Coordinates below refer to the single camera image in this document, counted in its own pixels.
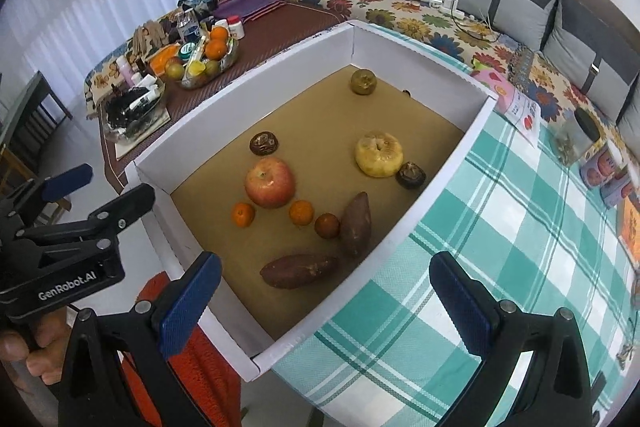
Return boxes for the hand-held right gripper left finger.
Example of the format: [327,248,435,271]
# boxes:
[57,251,223,427]

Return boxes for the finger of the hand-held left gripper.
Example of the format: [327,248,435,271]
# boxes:
[20,183,157,253]
[0,163,95,228]

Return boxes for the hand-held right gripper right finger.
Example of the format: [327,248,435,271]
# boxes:
[429,251,593,427]

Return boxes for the sweet potato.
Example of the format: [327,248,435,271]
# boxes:
[340,191,372,258]
[259,253,341,290]

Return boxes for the dark mangosteen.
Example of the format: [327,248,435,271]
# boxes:
[396,162,427,190]
[249,132,279,156]

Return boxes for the red apple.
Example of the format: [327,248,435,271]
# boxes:
[244,157,297,209]

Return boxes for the reddish brown passion fruit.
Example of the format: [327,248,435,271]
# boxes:
[314,212,342,240]

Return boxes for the yellow wrinkled pear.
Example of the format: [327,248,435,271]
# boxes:
[355,132,405,178]

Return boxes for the white cardboard box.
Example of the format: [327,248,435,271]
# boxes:
[122,19,498,383]

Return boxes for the olive brown round fruit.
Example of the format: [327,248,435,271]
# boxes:
[350,68,378,96]

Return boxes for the person's left hand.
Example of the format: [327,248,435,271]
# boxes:
[0,307,76,388]

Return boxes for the wooden chair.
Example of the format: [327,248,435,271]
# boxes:
[0,72,73,218]

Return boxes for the orange knit cloth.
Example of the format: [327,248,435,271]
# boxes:
[120,272,243,427]

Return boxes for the green checked cloth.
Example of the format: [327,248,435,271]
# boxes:
[272,52,640,427]

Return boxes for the clear tray of toiletries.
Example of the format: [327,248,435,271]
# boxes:
[102,77,171,142]

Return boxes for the clear fruit basket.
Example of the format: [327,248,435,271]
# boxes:
[177,34,241,90]

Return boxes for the orange packet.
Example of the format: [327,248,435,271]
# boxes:
[150,44,181,75]

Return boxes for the orange book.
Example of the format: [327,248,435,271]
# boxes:
[617,194,640,265]

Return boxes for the clear water bottle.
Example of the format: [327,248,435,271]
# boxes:
[177,7,198,45]

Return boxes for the white snack packet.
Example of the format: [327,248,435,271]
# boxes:
[492,79,546,140]

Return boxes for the clear jar with black lid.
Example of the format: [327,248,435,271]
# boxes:
[555,108,602,166]

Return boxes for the brown table mat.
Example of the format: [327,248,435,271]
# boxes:
[100,2,346,188]

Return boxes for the purple folded cloth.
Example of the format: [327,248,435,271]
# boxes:
[212,0,288,24]

